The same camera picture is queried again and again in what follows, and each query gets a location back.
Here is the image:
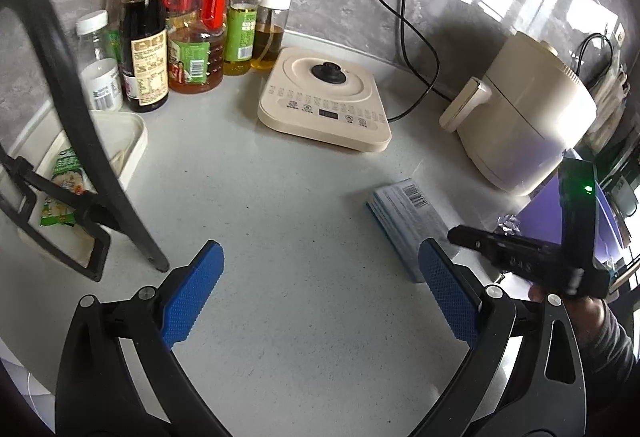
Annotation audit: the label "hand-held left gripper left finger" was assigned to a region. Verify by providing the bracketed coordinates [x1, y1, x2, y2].
[54, 240, 236, 437]

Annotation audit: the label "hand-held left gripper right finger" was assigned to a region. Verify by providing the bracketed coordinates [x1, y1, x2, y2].
[407, 238, 587, 437]

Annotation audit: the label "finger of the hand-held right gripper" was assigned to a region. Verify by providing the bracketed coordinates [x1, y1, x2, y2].
[447, 225, 501, 258]

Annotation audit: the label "silver foil wrapper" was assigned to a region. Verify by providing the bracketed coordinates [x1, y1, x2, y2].
[495, 213, 523, 235]

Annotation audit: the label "purple plastic basin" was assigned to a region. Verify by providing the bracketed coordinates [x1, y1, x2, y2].
[515, 174, 631, 268]

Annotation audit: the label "grey box with barcode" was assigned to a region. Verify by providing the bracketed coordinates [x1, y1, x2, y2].
[366, 178, 451, 284]

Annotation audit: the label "person's right forearm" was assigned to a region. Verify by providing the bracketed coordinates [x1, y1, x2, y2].
[575, 304, 638, 385]

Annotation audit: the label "person's right hand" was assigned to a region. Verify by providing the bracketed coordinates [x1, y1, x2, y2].
[527, 283, 608, 348]

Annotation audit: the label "cream air fryer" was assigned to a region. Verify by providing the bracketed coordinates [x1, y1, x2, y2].
[439, 31, 598, 196]

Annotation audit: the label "hanging plastic bags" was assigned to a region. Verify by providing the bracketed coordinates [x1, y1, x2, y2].
[587, 52, 628, 148]

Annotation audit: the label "white plastic container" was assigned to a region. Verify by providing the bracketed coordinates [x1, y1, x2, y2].
[0, 109, 148, 268]

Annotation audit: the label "green food packet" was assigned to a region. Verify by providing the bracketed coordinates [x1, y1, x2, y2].
[39, 147, 98, 228]

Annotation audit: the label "cream induction cooker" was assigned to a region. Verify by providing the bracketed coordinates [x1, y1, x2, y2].
[257, 48, 392, 152]

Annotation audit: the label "black metal rack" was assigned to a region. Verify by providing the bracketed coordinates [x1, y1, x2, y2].
[0, 0, 171, 283]

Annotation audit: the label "clear jar white lid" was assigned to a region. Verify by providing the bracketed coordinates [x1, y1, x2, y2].
[75, 10, 124, 112]

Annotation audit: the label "yellow cap green label bottle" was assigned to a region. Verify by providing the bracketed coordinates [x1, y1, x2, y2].
[223, 0, 268, 76]

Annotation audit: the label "hanging black cable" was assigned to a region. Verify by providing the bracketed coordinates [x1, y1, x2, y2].
[575, 32, 618, 92]

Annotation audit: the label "oil bottle with red handle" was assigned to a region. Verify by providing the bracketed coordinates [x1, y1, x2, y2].
[165, 0, 233, 94]

